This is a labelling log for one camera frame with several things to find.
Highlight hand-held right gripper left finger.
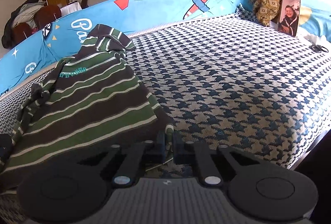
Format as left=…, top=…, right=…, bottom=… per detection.
left=78, top=131, right=166, bottom=187

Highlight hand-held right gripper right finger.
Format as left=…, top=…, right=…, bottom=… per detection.
left=173, top=131, right=261, bottom=187

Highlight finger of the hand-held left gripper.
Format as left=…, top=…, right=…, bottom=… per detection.
left=0, top=133, right=13, bottom=165

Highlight green brown striped t-shirt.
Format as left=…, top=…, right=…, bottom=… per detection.
left=0, top=23, right=176, bottom=188

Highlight houndstooth sofa mat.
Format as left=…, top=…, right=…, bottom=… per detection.
left=0, top=7, right=331, bottom=224

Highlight brown wooden chair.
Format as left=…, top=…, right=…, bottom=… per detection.
left=12, top=22, right=35, bottom=44
left=35, top=5, right=62, bottom=29

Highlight blue printed sofa cover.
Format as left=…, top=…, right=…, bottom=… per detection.
left=0, top=0, right=331, bottom=96

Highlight table with white cloth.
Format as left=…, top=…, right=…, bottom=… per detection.
left=61, top=1, right=83, bottom=16

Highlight black scissors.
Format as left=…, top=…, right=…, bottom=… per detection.
left=309, top=43, right=330, bottom=53

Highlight smartphone with lit screen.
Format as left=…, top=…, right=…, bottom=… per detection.
left=277, top=0, right=302, bottom=37

